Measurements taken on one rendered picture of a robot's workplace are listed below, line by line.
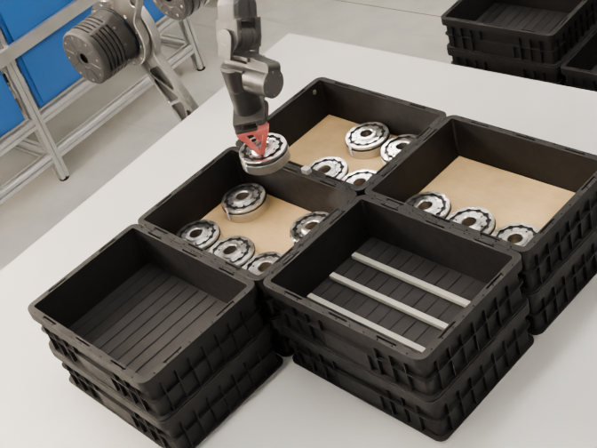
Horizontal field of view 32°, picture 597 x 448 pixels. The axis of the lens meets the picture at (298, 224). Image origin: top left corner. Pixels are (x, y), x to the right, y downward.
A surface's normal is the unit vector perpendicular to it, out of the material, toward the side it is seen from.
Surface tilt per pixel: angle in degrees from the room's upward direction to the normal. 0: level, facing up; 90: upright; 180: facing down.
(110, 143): 0
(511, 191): 0
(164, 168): 0
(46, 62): 90
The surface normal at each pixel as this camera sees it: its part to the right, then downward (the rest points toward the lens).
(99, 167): -0.25, -0.76
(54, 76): 0.74, 0.25
